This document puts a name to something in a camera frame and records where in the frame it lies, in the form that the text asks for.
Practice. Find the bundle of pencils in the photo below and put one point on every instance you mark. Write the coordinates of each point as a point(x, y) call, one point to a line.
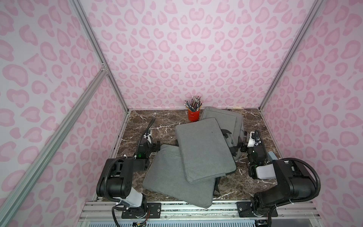
point(194, 104)

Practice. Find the grey backpack at back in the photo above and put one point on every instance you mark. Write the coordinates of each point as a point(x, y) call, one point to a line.
point(232, 128)

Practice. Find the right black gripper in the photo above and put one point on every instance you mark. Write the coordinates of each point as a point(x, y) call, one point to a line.
point(237, 142)

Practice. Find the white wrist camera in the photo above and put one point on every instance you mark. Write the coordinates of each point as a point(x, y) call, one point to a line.
point(148, 136)
point(251, 142)

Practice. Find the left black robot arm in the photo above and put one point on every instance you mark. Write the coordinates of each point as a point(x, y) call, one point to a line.
point(115, 182)

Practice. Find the aluminium front rail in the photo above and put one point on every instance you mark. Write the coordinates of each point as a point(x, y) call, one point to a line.
point(220, 214)

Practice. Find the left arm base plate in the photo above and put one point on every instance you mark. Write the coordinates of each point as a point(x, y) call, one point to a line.
point(148, 210)

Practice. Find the red pencil cup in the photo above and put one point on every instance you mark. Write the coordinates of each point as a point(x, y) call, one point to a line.
point(193, 116)

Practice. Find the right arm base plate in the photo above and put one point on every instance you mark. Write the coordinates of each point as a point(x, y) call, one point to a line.
point(245, 210)

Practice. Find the grey laptop sleeve top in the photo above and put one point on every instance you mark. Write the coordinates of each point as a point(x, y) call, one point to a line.
point(204, 151)

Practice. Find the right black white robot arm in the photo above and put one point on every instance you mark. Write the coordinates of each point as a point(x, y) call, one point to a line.
point(297, 181)

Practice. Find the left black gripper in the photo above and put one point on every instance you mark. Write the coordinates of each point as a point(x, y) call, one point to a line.
point(146, 139)

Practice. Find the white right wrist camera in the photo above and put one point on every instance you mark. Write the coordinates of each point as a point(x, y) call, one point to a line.
point(251, 142)

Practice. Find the grey laptop bag with strap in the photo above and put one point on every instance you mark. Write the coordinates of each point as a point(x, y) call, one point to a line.
point(166, 175)

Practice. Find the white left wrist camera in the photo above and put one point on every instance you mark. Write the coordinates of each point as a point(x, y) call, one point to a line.
point(148, 136)

